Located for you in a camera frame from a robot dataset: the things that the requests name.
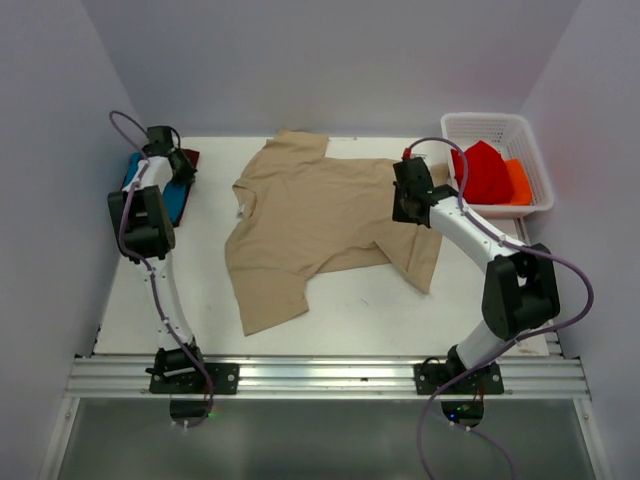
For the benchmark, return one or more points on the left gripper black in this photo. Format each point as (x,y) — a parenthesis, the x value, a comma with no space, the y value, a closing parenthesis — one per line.
(188,175)

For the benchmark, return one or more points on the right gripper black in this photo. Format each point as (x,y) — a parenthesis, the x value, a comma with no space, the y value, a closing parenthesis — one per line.
(398,213)

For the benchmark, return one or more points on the blue t shirt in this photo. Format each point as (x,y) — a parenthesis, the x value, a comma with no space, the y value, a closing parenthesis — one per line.
(175,196)

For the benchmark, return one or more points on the beige t shirt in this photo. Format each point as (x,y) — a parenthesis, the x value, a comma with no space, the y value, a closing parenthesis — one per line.
(305,213)

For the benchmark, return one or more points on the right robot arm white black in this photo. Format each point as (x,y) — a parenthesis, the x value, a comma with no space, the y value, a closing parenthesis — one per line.
(520,291)

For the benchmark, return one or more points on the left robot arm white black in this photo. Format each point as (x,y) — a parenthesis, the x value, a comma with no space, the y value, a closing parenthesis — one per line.
(143,212)

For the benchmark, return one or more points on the red t shirt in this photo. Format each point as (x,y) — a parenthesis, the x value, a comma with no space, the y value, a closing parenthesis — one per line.
(488,181)

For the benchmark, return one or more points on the orange t shirt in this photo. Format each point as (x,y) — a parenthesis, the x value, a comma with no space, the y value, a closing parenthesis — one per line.
(522,193)

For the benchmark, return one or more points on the white plastic basket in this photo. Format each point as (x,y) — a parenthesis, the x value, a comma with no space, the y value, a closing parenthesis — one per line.
(512,137)

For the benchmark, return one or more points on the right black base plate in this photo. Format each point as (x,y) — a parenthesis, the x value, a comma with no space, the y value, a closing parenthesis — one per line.
(431,374)

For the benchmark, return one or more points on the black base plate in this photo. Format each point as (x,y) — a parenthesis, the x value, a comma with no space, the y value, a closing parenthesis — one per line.
(224,376)
(431,374)

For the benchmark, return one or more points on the aluminium mounting rail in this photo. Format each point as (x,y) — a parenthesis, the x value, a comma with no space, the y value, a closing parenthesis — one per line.
(334,378)

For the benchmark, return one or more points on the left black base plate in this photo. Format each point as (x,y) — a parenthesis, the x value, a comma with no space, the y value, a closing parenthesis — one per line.
(224,376)

